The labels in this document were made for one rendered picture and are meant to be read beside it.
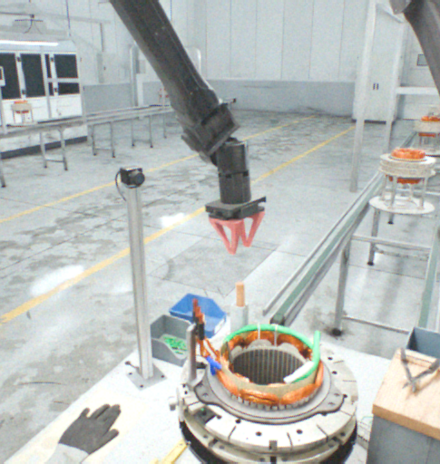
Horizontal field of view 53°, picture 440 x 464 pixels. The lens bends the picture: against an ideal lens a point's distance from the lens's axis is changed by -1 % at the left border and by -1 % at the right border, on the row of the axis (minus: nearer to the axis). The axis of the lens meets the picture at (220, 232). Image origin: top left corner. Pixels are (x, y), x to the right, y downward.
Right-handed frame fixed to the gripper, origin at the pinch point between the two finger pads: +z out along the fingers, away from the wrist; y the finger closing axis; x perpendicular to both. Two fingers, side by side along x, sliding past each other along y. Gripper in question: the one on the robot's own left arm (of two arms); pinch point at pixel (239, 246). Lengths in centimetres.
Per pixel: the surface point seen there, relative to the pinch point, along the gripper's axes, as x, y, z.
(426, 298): -1, -107, 60
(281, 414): 17.9, 12.1, 21.2
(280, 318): -35, -56, 55
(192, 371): 2.2, 16.5, 17.4
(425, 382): 30.2, -16.5, 27.2
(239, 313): 0.5, 1.7, 13.4
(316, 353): 17.1, 0.7, 16.5
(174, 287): -197, -134, 123
